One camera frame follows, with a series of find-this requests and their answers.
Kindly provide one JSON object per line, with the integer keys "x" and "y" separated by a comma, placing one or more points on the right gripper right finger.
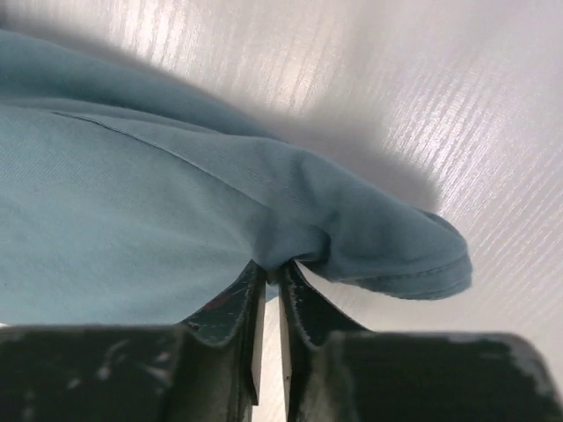
{"x": 335, "y": 369}

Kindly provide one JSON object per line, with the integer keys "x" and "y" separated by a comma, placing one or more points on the grey-blue t shirt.
{"x": 127, "y": 198}

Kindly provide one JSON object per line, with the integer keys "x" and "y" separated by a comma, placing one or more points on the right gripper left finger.
{"x": 205, "y": 368}

